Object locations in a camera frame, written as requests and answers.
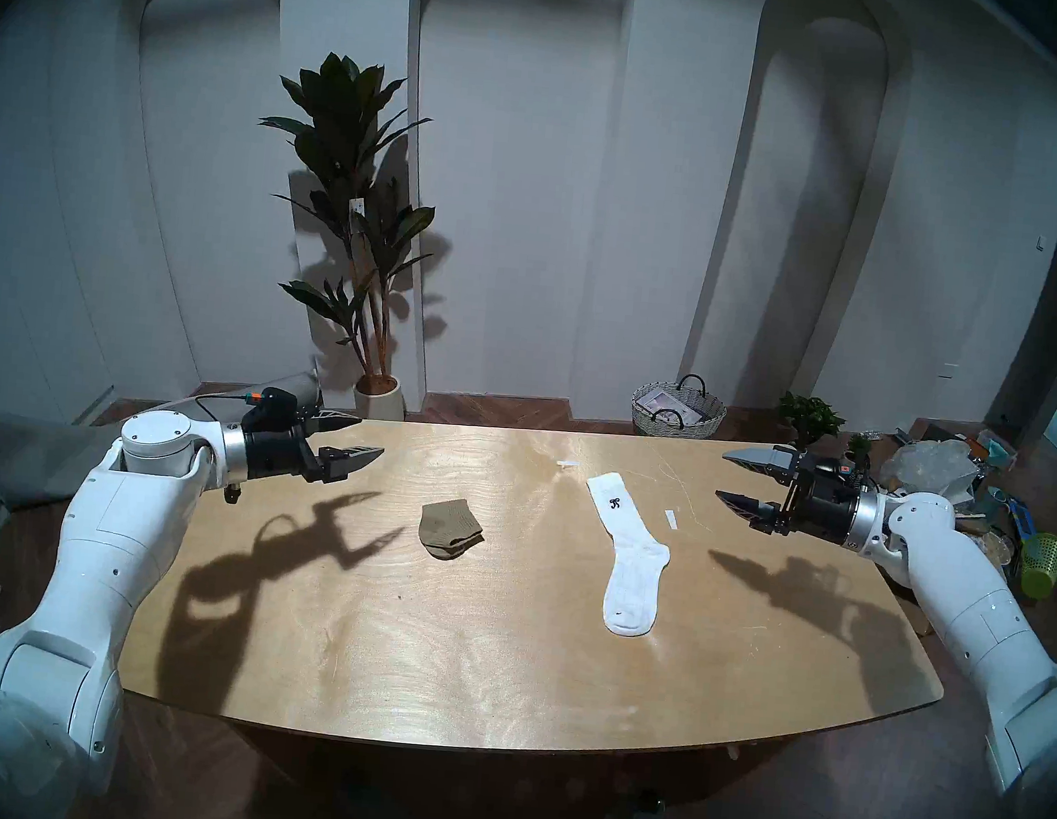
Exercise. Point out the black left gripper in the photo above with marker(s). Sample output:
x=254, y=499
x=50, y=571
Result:
x=281, y=456

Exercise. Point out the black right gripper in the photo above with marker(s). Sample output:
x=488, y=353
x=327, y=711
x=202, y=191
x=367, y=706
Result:
x=819, y=503

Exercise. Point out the olive green ribbed sock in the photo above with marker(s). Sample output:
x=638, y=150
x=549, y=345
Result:
x=445, y=525

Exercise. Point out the white sock with black logo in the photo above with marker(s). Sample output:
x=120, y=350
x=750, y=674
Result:
x=634, y=570

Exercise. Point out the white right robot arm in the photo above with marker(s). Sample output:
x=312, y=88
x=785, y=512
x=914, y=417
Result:
x=979, y=618

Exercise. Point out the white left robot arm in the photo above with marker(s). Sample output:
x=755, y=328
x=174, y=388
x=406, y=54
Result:
x=112, y=542

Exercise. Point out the small bushy potted plant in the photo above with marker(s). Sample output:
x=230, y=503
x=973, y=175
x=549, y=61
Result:
x=808, y=417

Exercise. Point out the tiny potted plant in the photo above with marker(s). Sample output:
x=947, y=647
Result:
x=859, y=447

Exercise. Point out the clear crumpled plastic bag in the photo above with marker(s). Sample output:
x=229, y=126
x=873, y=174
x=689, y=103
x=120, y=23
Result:
x=933, y=462

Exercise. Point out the teal plastic bag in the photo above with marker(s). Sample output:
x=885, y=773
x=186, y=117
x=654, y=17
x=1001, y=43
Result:
x=994, y=449

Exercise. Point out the blue plastic tool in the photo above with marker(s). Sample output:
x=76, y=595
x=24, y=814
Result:
x=1020, y=521

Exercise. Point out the green plastic mesh basket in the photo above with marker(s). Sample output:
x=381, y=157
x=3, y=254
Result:
x=1042, y=564

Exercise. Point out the rolled grey mat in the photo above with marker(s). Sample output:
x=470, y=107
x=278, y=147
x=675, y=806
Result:
x=36, y=462

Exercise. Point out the tall potted leafy plant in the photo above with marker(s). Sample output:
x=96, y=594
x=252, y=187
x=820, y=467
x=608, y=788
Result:
x=342, y=121

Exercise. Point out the dark brown open door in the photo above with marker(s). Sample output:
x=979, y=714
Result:
x=1047, y=321

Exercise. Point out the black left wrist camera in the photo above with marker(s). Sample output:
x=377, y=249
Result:
x=273, y=402

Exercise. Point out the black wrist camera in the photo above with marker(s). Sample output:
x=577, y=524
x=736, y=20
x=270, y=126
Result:
x=841, y=468
x=273, y=402

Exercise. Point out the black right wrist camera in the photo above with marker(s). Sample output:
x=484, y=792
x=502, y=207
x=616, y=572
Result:
x=841, y=468

